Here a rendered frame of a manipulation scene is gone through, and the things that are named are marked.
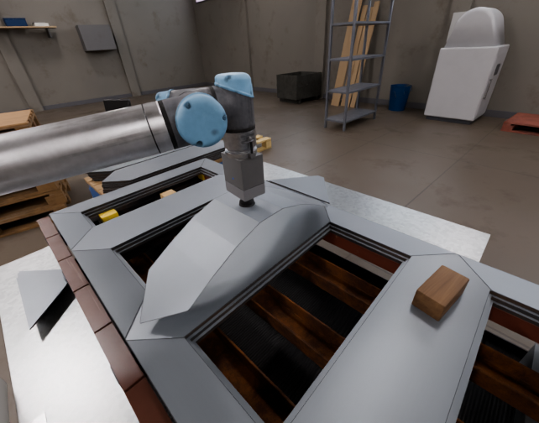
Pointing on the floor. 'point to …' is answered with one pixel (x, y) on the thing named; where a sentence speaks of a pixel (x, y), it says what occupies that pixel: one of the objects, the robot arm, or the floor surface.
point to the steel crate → (298, 86)
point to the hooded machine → (468, 67)
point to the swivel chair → (116, 104)
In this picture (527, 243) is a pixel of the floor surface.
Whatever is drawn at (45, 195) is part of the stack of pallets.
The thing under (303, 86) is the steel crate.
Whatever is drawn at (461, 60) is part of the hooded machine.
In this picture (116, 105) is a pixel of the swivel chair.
